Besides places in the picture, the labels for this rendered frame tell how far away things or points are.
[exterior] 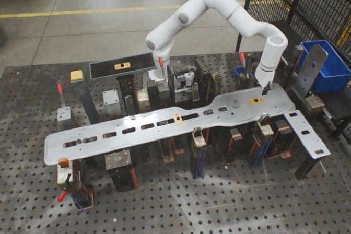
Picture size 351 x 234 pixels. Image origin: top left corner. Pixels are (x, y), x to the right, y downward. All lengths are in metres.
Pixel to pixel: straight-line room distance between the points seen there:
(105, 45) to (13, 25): 1.45
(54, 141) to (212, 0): 1.06
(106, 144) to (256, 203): 0.87
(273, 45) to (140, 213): 1.09
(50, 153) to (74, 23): 2.90
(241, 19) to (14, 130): 1.61
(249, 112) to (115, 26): 2.79
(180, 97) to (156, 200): 0.60
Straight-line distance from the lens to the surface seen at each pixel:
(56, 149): 1.52
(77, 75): 1.58
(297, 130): 1.57
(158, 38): 1.67
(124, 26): 3.94
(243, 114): 1.55
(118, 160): 1.35
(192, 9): 1.40
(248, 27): 1.32
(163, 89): 1.52
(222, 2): 1.32
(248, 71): 1.63
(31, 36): 4.20
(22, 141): 2.03
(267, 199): 1.67
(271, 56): 1.34
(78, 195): 1.51
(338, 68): 1.84
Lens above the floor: 2.20
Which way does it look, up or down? 50 degrees down
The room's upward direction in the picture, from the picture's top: 1 degrees counter-clockwise
